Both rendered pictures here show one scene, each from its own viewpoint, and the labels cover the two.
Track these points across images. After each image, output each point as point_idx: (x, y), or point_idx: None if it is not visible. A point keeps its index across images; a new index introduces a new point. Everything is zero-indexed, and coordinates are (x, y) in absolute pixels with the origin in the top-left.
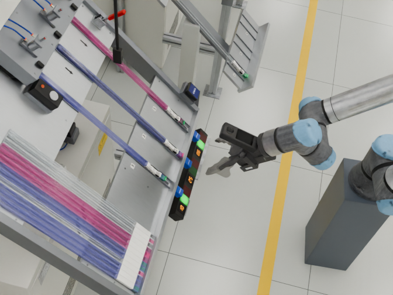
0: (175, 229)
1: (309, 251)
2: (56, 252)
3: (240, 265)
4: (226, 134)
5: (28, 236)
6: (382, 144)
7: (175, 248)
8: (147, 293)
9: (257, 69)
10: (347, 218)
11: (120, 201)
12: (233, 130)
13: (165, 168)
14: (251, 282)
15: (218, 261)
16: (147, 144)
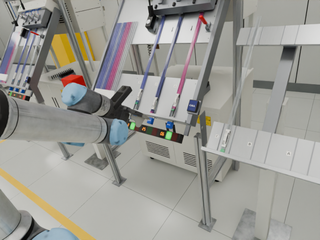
0: (188, 216)
1: None
2: (102, 58)
3: None
4: (120, 87)
5: (105, 46)
6: (60, 234)
7: (175, 214)
8: (152, 195)
9: (224, 154)
10: None
11: (123, 81)
12: (122, 89)
13: (143, 105)
14: None
15: (156, 239)
16: (152, 88)
